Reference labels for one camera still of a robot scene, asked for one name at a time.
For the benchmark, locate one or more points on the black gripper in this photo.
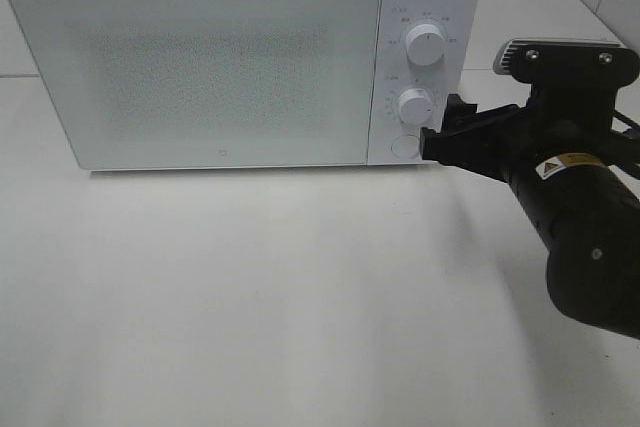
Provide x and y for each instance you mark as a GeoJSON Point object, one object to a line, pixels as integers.
{"type": "Point", "coordinates": [558, 138]}

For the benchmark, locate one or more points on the white microwave knob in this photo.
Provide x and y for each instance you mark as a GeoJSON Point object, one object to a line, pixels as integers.
{"type": "Point", "coordinates": [415, 106]}
{"type": "Point", "coordinates": [425, 44]}

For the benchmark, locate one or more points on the round door release button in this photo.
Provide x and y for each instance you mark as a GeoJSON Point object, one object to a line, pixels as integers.
{"type": "Point", "coordinates": [406, 147]}

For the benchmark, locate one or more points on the white microwave door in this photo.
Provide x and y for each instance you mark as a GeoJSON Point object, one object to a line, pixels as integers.
{"type": "Point", "coordinates": [164, 84]}

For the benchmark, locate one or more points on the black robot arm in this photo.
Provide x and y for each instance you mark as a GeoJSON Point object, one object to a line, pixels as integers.
{"type": "Point", "coordinates": [592, 238]}

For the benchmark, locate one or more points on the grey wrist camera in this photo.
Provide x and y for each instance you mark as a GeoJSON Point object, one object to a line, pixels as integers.
{"type": "Point", "coordinates": [568, 63]}

